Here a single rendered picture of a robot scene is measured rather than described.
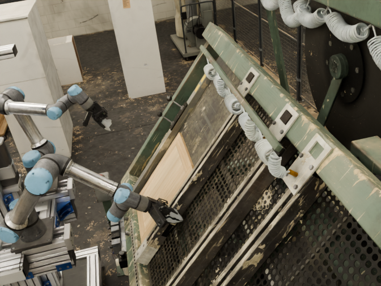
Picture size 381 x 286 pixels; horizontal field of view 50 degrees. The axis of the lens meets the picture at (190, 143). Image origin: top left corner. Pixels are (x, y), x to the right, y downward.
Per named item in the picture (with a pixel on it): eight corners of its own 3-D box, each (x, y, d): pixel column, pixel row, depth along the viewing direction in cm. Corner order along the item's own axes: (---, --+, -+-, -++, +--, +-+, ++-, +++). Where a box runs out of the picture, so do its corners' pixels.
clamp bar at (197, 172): (145, 255, 231) (106, 242, 221) (269, 76, 192) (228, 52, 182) (147, 268, 222) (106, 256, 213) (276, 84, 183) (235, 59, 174)
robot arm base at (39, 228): (17, 244, 228) (11, 231, 223) (21, 227, 241) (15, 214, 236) (45, 238, 230) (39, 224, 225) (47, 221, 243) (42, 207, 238)
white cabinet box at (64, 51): (51, 79, 759) (39, 40, 722) (83, 72, 766) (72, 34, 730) (50, 88, 721) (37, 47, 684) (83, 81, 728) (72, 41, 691)
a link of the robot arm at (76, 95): (68, 87, 251) (78, 81, 247) (80, 100, 256) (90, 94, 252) (64, 95, 245) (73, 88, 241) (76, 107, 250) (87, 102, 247)
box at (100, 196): (97, 194, 308) (91, 174, 299) (113, 190, 310) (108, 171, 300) (97, 204, 298) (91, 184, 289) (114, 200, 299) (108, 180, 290)
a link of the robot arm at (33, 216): (41, 211, 234) (34, 193, 227) (31, 228, 223) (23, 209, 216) (22, 212, 236) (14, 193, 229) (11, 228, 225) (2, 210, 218)
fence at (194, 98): (136, 191, 284) (131, 189, 282) (210, 75, 252) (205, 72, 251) (137, 195, 279) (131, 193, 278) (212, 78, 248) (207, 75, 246)
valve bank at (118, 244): (111, 232, 297) (104, 206, 285) (131, 228, 298) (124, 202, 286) (113, 286, 254) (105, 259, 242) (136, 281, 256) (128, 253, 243)
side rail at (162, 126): (140, 174, 307) (127, 169, 303) (221, 46, 271) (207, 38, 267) (141, 179, 302) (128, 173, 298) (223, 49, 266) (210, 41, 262)
